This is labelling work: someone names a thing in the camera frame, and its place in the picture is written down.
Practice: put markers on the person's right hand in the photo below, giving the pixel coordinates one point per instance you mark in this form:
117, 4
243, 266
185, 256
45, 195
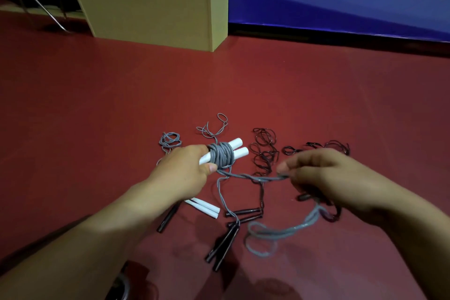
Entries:
337, 180

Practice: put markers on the person's left hand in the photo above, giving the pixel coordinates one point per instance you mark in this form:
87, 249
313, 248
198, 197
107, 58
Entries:
175, 175

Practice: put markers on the person's left thumb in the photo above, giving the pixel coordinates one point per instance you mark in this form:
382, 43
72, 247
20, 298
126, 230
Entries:
207, 169

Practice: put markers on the person's right thumb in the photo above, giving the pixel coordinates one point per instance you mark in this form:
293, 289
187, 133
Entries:
302, 174

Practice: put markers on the person's right forearm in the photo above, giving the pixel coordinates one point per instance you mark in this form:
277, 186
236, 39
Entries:
418, 229

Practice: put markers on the person's left forearm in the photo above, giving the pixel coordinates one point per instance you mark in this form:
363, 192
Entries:
88, 247

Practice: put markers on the blue banner with white print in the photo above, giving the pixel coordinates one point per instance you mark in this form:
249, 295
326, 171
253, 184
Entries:
337, 4

